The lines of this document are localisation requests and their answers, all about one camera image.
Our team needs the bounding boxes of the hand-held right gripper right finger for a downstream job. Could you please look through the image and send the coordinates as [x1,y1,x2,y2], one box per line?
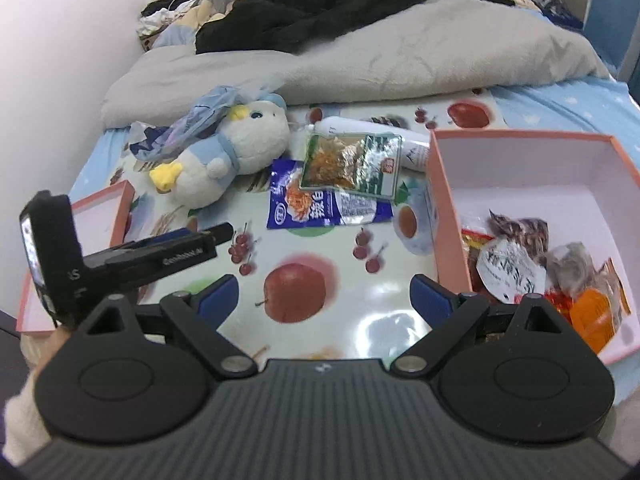
[390,274,568,378]

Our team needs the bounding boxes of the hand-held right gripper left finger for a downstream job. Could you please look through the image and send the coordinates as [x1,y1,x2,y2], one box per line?
[75,275,258,380]

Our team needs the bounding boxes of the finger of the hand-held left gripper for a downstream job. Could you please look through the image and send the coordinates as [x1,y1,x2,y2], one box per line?
[132,222,235,250]

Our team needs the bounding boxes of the shallow pink box lid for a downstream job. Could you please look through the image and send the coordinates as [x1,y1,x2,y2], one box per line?
[16,180,136,333]

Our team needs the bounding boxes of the red packet with orange picture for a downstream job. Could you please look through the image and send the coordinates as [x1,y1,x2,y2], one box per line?
[460,227,493,293]

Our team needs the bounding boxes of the white label clear packet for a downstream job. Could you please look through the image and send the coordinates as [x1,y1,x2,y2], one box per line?
[475,239,547,305]

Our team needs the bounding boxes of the brown and silver foil packet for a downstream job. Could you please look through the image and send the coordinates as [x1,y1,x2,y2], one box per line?
[487,209,551,263]

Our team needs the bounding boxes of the blue snack packet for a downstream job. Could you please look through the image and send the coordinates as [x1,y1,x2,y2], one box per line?
[266,157,396,231]

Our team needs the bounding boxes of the red knotted snack packet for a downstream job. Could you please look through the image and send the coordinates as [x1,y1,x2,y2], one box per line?
[545,287,576,321]

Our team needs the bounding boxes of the dark clear snack packet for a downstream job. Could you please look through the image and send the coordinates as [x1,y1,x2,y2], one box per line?
[544,241,598,293]

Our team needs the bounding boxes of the deep pink box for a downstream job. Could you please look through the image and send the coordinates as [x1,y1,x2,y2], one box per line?
[425,129,640,366]

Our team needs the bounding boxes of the orange snack packet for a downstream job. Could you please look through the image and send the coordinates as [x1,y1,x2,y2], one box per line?
[569,287,615,356]

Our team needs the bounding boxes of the green label clear packet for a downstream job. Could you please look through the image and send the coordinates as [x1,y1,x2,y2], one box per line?
[301,131,403,198]

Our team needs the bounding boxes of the clear packet of orange snacks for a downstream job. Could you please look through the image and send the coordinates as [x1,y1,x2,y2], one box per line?
[595,257,633,331]

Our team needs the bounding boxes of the person's left forearm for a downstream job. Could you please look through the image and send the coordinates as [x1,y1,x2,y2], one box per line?
[2,327,68,466]

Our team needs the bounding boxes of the fruit print mat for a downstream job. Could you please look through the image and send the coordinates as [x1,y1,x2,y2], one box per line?
[67,91,506,361]

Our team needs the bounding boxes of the crumpled bluish plastic bag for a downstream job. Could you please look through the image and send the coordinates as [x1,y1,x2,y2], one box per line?
[127,85,281,163]

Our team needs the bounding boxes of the white and blue plush penguin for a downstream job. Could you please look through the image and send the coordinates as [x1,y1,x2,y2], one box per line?
[149,92,292,207]

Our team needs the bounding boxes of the cardboard box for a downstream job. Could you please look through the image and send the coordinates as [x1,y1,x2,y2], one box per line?
[139,30,166,53]

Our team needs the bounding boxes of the white tube bottle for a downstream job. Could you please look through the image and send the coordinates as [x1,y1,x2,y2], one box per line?
[307,116,432,173]

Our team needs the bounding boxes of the pile of clothes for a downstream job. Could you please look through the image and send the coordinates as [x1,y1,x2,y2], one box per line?
[137,0,201,36]

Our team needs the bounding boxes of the grey duvet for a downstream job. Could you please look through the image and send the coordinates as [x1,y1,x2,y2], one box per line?
[100,0,611,128]

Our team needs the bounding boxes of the black blanket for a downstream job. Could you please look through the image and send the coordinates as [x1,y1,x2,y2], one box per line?
[195,0,451,56]

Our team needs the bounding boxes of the cluttered bedside table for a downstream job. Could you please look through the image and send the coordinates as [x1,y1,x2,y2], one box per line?
[515,0,586,31]

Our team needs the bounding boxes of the blue chair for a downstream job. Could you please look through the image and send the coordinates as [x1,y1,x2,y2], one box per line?
[582,0,640,73]

